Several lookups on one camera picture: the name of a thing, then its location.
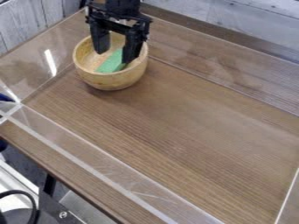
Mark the clear acrylic tray wall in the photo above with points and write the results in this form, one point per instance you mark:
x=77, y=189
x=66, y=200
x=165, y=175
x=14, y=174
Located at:
x=195, y=146

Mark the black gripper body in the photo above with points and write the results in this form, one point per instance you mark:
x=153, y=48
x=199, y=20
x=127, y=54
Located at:
x=117, y=16

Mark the green rectangular block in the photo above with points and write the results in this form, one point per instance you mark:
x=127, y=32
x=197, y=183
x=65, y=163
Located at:
x=112, y=63

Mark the black table leg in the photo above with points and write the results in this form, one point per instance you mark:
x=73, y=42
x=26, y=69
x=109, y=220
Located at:
x=49, y=184

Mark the light wooden bowl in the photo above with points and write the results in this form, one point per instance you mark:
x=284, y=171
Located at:
x=88, y=62

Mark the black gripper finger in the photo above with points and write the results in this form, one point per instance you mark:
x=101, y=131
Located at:
x=133, y=44
x=100, y=37

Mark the black metal bracket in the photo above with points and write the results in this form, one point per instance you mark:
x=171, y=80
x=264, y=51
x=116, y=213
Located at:
x=53, y=212

